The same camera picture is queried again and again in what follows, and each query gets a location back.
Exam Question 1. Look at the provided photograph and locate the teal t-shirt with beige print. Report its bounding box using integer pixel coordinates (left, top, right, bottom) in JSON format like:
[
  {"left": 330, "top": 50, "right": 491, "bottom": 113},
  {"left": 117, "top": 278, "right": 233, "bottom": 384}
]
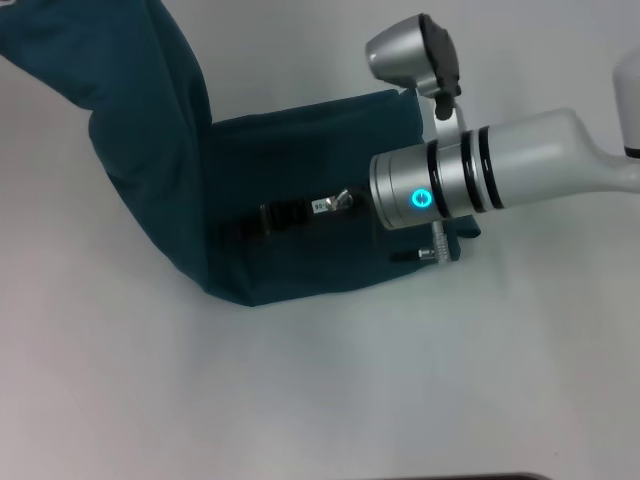
[{"left": 0, "top": 0, "right": 482, "bottom": 307}]

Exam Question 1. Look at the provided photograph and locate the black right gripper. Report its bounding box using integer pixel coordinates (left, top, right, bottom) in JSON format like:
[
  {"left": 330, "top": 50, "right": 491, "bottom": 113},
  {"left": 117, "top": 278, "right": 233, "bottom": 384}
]
[{"left": 217, "top": 196, "right": 375, "bottom": 245}]

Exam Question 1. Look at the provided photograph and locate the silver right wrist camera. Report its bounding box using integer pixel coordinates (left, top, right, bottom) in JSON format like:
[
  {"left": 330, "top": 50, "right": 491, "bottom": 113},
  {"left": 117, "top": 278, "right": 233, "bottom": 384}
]
[{"left": 364, "top": 13, "right": 469, "bottom": 149}]

